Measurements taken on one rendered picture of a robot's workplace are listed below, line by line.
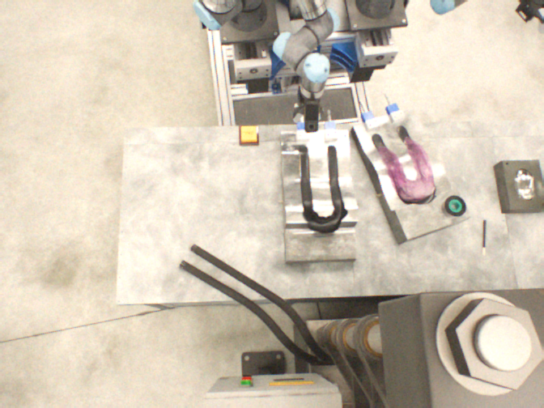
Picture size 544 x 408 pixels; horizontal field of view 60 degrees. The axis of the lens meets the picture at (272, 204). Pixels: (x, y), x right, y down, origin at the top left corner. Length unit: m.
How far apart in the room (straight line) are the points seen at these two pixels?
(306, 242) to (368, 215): 0.29
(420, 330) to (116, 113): 2.57
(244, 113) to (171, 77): 0.60
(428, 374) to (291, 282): 1.23
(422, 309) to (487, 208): 1.47
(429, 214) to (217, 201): 0.80
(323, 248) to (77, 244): 1.50
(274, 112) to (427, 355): 2.16
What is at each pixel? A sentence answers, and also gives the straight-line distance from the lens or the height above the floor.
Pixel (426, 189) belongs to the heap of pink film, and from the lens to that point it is 1.86.
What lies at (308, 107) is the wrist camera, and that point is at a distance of 1.57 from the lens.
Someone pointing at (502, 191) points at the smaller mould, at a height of 0.83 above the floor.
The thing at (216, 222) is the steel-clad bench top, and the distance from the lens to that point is 1.82.
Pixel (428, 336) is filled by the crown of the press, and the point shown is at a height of 2.01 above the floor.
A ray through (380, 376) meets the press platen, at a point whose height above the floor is 1.54.
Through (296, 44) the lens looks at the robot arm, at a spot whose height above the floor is 1.34.
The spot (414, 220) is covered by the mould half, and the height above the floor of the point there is 0.91.
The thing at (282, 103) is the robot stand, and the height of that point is 0.21.
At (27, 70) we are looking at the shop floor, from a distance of 3.29.
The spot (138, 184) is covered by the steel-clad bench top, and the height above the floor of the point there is 0.80.
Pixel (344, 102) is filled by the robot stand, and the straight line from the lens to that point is 2.71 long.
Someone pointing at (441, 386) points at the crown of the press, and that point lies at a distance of 0.60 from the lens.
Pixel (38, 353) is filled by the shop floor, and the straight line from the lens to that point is 2.80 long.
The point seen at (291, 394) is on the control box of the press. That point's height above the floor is 1.47.
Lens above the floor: 2.56
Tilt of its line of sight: 74 degrees down
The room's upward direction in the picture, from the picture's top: 7 degrees clockwise
